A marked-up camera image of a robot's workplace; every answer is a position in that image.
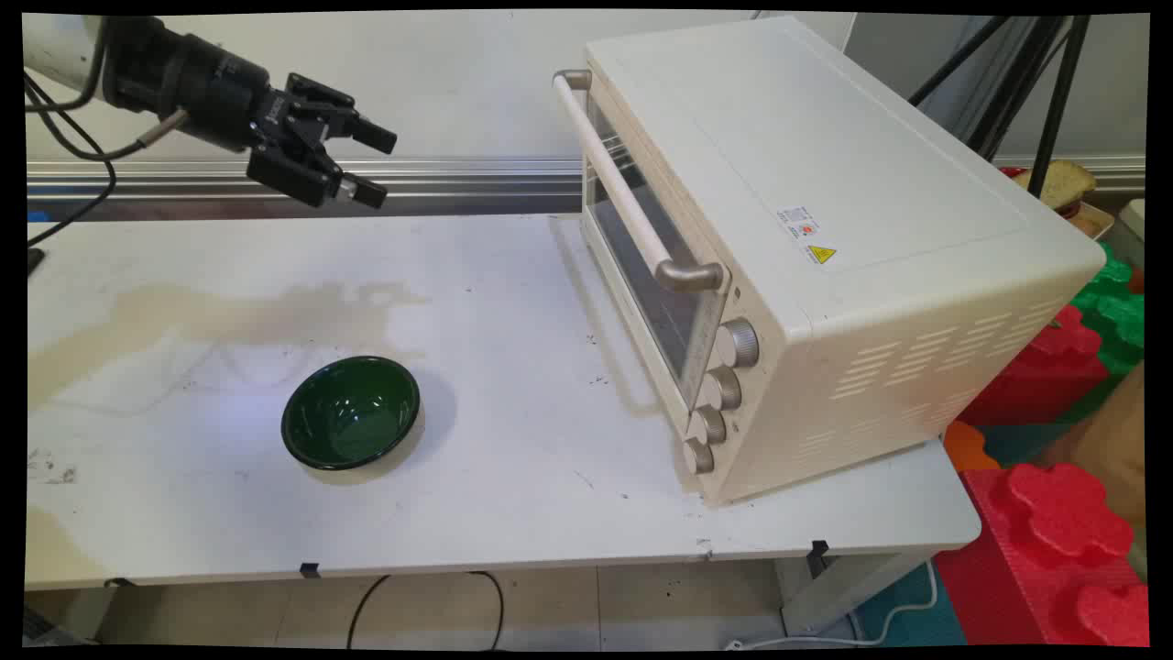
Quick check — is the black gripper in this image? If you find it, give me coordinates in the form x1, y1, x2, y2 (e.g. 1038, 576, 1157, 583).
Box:
170, 32, 399, 210

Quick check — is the glass oven door with handle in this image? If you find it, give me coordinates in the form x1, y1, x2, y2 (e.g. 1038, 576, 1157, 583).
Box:
553, 69, 734, 434

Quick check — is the dark green bowl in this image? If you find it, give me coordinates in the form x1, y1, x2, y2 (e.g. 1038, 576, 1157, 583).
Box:
280, 356, 422, 473

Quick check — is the cream toaster oven body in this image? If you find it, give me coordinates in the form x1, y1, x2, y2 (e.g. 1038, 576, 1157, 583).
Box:
583, 16, 1107, 506

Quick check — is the white table leg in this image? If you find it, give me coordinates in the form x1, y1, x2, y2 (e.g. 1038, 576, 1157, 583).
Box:
777, 550, 928, 639

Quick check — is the orange foam piece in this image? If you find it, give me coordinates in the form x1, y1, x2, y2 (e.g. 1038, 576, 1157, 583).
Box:
944, 420, 1002, 474

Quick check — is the black tripod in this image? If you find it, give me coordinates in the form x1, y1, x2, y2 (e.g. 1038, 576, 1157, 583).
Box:
907, 14, 1093, 199

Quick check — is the toy bread loaf piece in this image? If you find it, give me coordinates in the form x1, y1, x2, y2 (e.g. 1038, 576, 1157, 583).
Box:
1013, 159, 1098, 213

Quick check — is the teal foam mat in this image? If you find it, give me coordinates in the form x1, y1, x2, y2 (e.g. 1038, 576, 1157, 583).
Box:
848, 559, 969, 648

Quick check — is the small red foam block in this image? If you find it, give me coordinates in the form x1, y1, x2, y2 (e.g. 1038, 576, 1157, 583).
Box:
957, 306, 1111, 428

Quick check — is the beige tray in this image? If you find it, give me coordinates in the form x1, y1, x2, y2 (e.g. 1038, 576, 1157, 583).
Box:
1066, 202, 1116, 242

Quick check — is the large red foam block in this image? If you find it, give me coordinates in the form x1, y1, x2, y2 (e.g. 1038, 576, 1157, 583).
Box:
935, 462, 1149, 648

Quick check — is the brown cardboard piece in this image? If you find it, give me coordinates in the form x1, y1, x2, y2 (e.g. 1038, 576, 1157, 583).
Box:
1045, 365, 1147, 528

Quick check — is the aluminium rail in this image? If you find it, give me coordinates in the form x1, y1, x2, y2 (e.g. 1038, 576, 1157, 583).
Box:
26, 158, 587, 202

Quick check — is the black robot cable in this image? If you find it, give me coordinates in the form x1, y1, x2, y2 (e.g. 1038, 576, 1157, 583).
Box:
26, 73, 118, 248

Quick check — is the black floor cable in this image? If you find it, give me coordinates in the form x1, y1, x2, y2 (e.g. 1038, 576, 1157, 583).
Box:
345, 571, 506, 651

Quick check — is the white floor cable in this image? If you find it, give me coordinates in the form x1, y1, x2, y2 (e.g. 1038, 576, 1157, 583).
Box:
724, 559, 941, 651

